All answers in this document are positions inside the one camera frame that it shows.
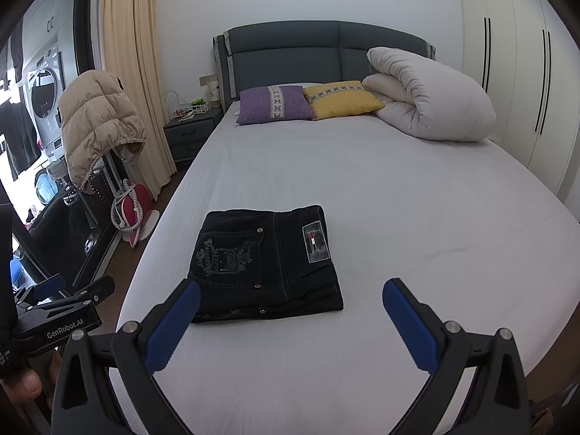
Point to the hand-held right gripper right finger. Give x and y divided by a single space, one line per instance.
408 326

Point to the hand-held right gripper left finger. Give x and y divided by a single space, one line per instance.
174 326

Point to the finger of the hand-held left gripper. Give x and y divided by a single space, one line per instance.
47 283
93 289

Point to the black pants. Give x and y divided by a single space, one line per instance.
253 253

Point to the person's left hand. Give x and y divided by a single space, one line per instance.
22 385

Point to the red white iron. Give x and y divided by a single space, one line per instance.
136 204

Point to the bed with white sheet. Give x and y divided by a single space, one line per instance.
362 190

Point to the dark hanging clothes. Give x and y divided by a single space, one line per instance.
18 136

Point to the beige puffer jacket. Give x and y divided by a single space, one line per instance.
95 118

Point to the grey nightstand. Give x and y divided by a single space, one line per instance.
190 136

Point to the white washing machine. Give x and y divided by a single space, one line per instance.
43 90

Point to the white rolled duvet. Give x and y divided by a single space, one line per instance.
430 99

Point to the yellow pillow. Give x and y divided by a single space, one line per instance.
344 102

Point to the purple pillow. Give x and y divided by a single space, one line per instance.
258 106

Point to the cream curtain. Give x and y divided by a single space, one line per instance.
131 54

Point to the white wardrobe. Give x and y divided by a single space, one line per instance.
512 77

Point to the grey upholstered headboard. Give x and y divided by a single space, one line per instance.
290 50

